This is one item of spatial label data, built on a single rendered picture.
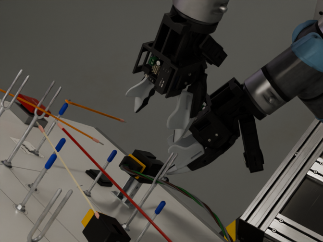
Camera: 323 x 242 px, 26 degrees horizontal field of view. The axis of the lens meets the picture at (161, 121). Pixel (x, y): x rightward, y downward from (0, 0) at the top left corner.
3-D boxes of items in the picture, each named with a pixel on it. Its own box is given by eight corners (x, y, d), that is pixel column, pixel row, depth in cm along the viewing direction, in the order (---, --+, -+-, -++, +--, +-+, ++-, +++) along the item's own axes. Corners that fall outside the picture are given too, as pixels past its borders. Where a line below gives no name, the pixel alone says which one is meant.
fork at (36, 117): (-2, 160, 101) (50, 78, 99) (6, 161, 102) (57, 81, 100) (6, 168, 100) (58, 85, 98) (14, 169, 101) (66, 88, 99)
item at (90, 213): (84, 228, 83) (94, 214, 83) (80, 222, 85) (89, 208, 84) (103, 234, 85) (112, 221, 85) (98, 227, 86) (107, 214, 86)
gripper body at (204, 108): (180, 110, 127) (233, 70, 124) (210, 141, 130) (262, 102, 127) (184, 131, 120) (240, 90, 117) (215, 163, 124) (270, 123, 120)
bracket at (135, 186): (135, 208, 120) (151, 185, 119) (128, 208, 118) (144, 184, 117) (116, 192, 122) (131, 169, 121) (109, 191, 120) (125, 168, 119)
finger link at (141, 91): (106, 103, 111) (137, 68, 105) (130, 96, 115) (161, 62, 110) (118, 119, 110) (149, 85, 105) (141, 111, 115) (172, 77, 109)
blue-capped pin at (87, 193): (92, 197, 111) (121, 153, 110) (87, 197, 110) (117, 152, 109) (85, 191, 112) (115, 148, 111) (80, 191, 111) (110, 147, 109)
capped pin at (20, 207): (18, 205, 91) (54, 151, 89) (27, 211, 90) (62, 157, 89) (12, 205, 89) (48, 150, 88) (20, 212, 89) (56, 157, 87)
